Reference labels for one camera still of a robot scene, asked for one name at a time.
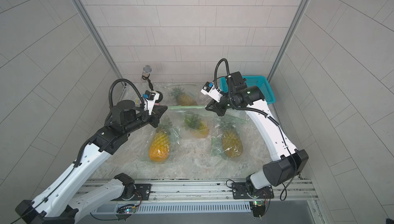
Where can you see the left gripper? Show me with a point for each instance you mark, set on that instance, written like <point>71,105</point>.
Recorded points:
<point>157,112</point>

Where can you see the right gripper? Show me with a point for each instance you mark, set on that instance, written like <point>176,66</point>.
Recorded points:
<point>220,107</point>

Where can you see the orange pineapple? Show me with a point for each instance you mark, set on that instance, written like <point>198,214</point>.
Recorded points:
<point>196,125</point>

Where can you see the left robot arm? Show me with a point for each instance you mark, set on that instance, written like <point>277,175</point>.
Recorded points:
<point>58,203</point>

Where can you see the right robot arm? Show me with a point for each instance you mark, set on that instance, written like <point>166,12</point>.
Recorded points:
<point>287,161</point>

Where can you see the back green pineapple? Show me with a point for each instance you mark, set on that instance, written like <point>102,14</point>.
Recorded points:
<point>182,98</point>

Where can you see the green pineapple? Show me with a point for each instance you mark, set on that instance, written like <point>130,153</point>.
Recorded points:
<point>182,98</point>
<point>231,141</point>

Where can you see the left yellow pineapple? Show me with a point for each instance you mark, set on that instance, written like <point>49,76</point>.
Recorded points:
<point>160,145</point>

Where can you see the right green pineapple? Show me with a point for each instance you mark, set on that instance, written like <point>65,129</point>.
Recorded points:
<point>231,141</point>

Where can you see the black microphone stand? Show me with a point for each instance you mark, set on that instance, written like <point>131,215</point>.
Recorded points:
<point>150,84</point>

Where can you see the teal plastic basket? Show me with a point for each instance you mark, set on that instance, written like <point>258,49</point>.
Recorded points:
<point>261,87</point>

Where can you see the left circuit board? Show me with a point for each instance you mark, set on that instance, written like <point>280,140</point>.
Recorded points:
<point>127,209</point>

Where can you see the circuit board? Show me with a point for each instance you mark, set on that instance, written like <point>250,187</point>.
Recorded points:
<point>127,209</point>
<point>258,208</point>

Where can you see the right circuit board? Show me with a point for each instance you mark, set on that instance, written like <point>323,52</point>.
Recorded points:
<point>258,208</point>

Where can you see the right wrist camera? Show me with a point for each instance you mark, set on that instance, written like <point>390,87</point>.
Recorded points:
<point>210,90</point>

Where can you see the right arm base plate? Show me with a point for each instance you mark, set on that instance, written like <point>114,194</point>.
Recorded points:
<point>248,191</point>

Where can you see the right aluminium corner post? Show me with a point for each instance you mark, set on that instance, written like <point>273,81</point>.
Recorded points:
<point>291,31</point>

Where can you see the aluminium corner post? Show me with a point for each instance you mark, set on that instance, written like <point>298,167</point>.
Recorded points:
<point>291,31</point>
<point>95,35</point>

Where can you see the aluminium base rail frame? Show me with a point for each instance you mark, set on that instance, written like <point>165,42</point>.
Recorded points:
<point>206,196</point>

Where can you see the left aluminium corner post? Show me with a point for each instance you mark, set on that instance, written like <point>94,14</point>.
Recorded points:
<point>95,35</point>

